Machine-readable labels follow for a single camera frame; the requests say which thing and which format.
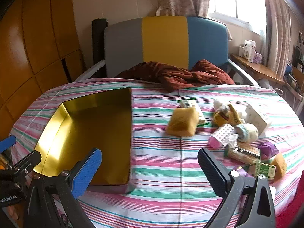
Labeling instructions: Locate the gold tin box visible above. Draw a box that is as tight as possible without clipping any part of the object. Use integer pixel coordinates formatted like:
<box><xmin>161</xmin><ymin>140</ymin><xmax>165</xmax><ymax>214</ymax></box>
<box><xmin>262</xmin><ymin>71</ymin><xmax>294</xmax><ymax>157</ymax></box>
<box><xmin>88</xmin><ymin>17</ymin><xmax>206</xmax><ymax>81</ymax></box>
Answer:
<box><xmin>33</xmin><ymin>87</ymin><xmax>132</xmax><ymax>186</ymax></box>

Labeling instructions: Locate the wooden side table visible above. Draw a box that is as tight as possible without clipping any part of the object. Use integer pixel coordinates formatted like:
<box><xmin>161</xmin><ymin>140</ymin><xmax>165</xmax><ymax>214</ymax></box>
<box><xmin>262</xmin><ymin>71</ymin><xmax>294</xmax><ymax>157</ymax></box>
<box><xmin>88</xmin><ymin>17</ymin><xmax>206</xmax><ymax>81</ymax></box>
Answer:
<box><xmin>230</xmin><ymin>53</ymin><xmax>285</xmax><ymax>86</ymax></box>

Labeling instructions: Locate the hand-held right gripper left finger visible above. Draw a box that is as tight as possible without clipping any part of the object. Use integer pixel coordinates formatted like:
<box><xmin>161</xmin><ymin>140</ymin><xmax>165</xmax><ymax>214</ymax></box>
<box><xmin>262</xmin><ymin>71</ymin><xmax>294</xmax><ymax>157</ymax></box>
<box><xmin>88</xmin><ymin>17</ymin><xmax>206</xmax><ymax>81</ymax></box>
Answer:
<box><xmin>22</xmin><ymin>148</ymin><xmax>103</xmax><ymax>228</ymax></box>

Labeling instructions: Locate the yellow sponge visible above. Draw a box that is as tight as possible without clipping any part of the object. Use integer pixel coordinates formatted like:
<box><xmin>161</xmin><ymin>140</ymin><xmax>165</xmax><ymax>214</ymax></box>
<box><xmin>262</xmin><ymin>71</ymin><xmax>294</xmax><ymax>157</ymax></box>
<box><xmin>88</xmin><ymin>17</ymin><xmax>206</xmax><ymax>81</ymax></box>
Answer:
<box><xmin>165</xmin><ymin>108</ymin><xmax>199</xmax><ymax>137</ymax></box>
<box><xmin>271</xmin><ymin>153</ymin><xmax>287</xmax><ymax>180</ymax></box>

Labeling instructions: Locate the striped bedsheet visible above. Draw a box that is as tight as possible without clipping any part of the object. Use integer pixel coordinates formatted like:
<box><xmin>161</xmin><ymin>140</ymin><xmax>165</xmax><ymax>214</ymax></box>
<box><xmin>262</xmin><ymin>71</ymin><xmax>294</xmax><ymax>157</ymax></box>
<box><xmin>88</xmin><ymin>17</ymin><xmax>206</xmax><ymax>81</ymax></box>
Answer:
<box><xmin>11</xmin><ymin>78</ymin><xmax>304</xmax><ymax>228</ymax></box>

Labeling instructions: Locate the grey yellow blue headboard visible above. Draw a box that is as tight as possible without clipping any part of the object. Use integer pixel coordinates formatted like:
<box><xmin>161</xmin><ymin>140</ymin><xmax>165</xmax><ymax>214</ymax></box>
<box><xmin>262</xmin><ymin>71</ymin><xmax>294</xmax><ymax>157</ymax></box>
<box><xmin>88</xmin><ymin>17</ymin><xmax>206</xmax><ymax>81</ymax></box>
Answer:
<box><xmin>104</xmin><ymin>16</ymin><xmax>230</xmax><ymax>78</ymax></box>

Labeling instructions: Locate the white carton box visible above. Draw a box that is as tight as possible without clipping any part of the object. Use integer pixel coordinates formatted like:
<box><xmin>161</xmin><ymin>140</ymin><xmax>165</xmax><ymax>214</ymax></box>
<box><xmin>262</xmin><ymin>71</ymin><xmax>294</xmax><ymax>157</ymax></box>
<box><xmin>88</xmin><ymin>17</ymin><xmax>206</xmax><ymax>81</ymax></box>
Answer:
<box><xmin>245</xmin><ymin>103</ymin><xmax>272</xmax><ymax>136</ymax></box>

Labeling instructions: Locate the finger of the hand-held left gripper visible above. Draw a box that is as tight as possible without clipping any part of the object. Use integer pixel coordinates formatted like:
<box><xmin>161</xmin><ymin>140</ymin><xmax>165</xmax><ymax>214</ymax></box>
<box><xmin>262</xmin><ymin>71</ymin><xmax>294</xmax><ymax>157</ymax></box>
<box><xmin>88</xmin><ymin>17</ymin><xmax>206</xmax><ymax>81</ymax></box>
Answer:
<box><xmin>0</xmin><ymin>135</ymin><xmax>17</xmax><ymax>154</ymax></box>
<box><xmin>11</xmin><ymin>150</ymin><xmax>42</xmax><ymax>178</ymax></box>

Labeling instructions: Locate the window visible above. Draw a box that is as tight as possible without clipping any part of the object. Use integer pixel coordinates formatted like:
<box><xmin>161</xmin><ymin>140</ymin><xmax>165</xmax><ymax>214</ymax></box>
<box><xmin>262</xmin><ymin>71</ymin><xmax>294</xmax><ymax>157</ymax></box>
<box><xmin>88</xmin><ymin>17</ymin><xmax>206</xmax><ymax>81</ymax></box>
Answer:
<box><xmin>208</xmin><ymin>0</ymin><xmax>268</xmax><ymax>32</ymax></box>

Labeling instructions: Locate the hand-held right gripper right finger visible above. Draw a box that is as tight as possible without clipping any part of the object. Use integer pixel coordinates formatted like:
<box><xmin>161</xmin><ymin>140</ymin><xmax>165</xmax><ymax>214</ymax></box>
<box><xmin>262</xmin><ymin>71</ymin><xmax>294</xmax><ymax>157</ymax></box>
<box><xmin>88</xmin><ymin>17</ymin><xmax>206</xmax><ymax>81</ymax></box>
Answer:
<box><xmin>198</xmin><ymin>148</ymin><xmax>277</xmax><ymax>228</ymax></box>

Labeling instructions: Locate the green-edged snack bar packet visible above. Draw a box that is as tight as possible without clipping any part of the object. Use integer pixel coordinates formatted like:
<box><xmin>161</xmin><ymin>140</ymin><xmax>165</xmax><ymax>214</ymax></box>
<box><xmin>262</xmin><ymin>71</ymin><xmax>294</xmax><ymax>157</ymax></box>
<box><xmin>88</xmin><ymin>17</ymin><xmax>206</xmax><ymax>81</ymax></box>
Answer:
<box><xmin>178</xmin><ymin>98</ymin><xmax>209</xmax><ymax>127</ymax></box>
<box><xmin>224</xmin><ymin>145</ymin><xmax>261</xmax><ymax>165</ymax></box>

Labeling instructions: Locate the wooden wardrobe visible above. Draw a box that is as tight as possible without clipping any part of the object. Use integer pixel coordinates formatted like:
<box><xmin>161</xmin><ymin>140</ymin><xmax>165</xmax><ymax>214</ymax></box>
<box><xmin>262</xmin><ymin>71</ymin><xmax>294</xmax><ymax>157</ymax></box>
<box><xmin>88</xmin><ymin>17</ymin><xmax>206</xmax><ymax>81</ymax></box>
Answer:
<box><xmin>0</xmin><ymin>0</ymin><xmax>87</xmax><ymax>138</ymax></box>

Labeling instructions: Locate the maroon blanket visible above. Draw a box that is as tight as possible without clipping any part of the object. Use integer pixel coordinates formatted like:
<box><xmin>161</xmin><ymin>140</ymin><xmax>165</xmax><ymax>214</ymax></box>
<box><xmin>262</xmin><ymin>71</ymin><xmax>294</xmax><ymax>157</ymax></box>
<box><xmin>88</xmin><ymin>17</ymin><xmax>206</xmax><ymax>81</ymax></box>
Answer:
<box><xmin>114</xmin><ymin>59</ymin><xmax>235</xmax><ymax>93</ymax></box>

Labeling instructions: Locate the grey bed rail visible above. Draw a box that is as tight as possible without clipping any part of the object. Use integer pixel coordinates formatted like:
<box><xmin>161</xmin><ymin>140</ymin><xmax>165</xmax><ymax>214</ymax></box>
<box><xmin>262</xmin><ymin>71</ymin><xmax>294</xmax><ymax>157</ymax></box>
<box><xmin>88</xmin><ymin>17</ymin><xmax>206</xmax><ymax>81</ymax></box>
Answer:
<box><xmin>227</xmin><ymin>60</ymin><xmax>259</xmax><ymax>86</ymax></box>
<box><xmin>75</xmin><ymin>60</ymin><xmax>106</xmax><ymax>81</ymax></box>

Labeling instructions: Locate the sock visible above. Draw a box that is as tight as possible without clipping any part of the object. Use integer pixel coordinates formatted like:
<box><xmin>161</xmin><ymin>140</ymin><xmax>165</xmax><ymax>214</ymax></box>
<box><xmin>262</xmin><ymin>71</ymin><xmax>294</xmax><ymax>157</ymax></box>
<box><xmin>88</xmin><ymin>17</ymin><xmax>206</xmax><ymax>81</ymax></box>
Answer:
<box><xmin>235</xmin><ymin>123</ymin><xmax>259</xmax><ymax>143</ymax></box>

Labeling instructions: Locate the cluttered shelf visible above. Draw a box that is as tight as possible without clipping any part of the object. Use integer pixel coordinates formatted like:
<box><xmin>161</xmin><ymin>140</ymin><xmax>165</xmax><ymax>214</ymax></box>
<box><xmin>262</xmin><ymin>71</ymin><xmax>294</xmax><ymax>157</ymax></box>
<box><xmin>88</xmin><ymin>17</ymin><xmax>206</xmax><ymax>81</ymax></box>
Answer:
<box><xmin>284</xmin><ymin>32</ymin><xmax>304</xmax><ymax>105</ymax></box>

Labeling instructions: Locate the purple plastic pouch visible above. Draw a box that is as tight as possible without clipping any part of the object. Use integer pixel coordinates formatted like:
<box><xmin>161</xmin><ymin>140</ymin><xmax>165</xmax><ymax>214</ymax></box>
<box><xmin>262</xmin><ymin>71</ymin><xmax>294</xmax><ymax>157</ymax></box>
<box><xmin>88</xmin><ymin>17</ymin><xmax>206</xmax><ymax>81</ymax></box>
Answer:
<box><xmin>258</xmin><ymin>141</ymin><xmax>279</xmax><ymax>159</ymax></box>

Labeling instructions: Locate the white product box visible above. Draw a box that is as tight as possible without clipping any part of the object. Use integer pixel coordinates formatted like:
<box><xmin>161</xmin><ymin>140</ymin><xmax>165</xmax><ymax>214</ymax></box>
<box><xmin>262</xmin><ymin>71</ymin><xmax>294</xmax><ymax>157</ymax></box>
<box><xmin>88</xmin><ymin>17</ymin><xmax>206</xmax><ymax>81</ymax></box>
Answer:
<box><xmin>239</xmin><ymin>40</ymin><xmax>256</xmax><ymax>62</ymax></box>

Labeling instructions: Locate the green and white box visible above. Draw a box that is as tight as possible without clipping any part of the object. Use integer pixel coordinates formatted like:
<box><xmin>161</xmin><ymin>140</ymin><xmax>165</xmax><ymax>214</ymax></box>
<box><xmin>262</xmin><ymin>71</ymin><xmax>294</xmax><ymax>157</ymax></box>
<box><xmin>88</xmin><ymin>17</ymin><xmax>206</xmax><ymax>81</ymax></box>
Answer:
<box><xmin>248</xmin><ymin>161</ymin><xmax>277</xmax><ymax>180</ymax></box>

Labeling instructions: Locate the purple snack packet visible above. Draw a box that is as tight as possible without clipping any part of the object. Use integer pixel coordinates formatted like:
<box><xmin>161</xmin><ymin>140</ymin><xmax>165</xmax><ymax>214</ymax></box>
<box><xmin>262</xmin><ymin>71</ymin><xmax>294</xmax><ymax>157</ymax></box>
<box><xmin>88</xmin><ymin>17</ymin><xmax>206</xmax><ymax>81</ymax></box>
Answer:
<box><xmin>234</xmin><ymin>166</ymin><xmax>252</xmax><ymax>177</ymax></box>

